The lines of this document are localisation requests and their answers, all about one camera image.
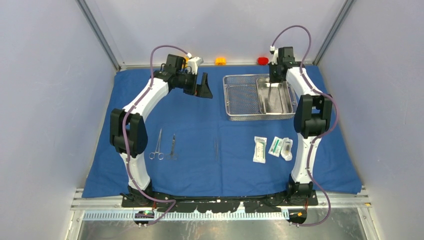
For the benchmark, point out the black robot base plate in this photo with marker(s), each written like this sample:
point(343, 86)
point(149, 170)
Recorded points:
point(269, 203)

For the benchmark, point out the small yellow plastic block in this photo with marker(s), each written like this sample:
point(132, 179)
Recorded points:
point(220, 61)

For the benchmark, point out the clear syringe packet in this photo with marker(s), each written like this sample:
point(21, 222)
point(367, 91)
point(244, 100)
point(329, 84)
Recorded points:
point(286, 150)

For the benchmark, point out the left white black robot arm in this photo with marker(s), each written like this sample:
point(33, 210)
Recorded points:
point(128, 133)

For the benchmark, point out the red plastic object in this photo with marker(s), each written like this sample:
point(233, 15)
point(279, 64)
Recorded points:
point(262, 61)

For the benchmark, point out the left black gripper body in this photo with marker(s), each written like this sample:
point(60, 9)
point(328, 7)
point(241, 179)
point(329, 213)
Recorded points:
point(188, 82)

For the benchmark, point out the green white sterile packet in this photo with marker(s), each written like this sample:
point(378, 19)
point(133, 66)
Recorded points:
point(276, 147)

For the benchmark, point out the metal mesh instrument basket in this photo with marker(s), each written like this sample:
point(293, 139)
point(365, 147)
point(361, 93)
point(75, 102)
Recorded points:
point(241, 99)

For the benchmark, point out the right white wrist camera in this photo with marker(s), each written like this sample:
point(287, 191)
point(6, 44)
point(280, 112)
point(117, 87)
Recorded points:
point(275, 54)

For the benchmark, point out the stainless steel tray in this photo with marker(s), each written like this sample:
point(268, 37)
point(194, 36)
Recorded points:
point(281, 101)

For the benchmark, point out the steel surgical scissors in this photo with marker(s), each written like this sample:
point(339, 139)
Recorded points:
point(172, 155)

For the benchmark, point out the aluminium frame rail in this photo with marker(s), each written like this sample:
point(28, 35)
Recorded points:
point(337, 200)

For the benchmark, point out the steel surgical forceps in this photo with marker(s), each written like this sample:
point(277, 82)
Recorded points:
point(157, 152)

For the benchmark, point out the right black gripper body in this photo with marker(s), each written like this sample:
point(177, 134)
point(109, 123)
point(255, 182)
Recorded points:
point(273, 73)

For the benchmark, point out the thin steel tweezers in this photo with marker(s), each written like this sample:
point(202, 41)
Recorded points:
point(216, 149)

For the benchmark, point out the large yellow plastic block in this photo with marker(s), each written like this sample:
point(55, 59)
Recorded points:
point(186, 62)

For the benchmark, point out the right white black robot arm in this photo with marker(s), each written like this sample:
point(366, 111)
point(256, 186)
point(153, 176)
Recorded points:
point(312, 118)

